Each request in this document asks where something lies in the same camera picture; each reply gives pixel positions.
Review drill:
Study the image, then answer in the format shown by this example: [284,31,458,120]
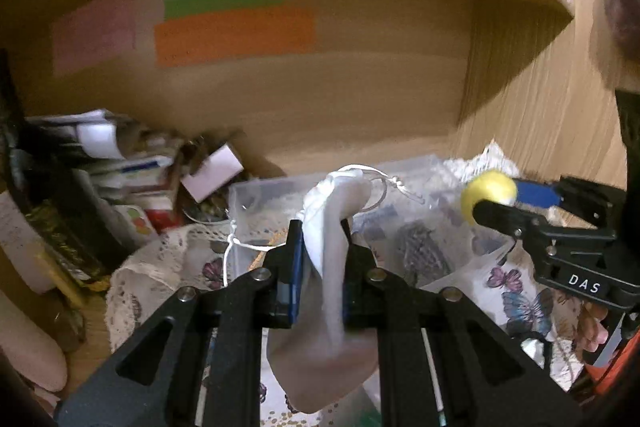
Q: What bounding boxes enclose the stack of small boxes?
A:
[30,109,188,235]

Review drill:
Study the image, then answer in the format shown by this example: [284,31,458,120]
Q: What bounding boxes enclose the white drawstring pouch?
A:
[266,165,382,414]

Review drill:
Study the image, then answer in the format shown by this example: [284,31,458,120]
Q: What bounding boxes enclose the small metal bowl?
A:
[181,201,231,226]

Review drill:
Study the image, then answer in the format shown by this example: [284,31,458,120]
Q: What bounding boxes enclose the person's right hand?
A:
[580,301,611,354]

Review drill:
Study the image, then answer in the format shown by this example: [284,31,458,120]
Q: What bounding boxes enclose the yellow soft ball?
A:
[459,171,519,227]

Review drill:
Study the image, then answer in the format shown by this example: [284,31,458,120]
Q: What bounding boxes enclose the lace butterfly tablecloth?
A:
[105,142,603,427]

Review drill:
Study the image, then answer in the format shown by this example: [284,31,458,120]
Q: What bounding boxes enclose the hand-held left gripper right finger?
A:
[340,217,585,427]

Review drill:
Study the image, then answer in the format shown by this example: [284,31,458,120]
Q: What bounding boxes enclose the pink paper sheet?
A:
[51,0,137,75]

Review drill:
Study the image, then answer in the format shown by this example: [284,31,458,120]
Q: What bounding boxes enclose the pale pink roll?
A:
[0,287,69,393]

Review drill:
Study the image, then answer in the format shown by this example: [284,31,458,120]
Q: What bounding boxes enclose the clear plastic container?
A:
[227,154,517,295]

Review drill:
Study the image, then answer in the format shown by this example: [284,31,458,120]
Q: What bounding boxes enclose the white card box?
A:
[180,145,245,204]

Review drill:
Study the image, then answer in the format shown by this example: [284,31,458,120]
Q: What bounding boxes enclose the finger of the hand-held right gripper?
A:
[515,176,627,229]
[472,199,553,242]

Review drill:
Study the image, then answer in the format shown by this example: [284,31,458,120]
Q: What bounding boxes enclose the dark green gold packet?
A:
[22,199,112,293]

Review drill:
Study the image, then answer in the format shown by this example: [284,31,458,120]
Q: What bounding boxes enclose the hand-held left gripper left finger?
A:
[54,219,306,427]

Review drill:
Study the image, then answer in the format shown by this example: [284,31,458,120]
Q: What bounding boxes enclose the green paper strip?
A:
[163,0,285,20]

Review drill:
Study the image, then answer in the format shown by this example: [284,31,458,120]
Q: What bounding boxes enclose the orange paper sheet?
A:
[154,6,317,68]

